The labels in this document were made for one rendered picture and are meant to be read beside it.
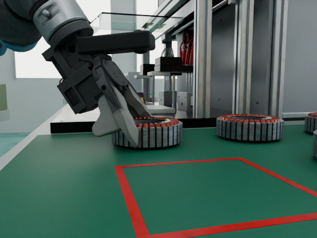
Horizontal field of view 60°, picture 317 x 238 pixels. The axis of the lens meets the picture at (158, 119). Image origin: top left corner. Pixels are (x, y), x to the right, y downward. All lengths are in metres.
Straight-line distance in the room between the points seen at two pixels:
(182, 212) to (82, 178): 0.12
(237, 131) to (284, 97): 0.28
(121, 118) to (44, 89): 5.19
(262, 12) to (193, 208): 0.58
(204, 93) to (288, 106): 0.22
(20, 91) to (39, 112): 0.50
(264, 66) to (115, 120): 0.42
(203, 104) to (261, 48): 0.20
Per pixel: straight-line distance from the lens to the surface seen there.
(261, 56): 0.70
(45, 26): 0.46
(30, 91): 5.58
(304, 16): 0.76
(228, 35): 0.85
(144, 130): 0.38
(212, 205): 0.22
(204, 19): 0.64
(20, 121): 5.66
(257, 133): 0.46
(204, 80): 0.62
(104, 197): 0.24
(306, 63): 0.75
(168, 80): 1.02
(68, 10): 0.45
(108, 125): 0.39
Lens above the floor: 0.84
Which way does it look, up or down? 7 degrees down
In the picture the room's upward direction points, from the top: straight up
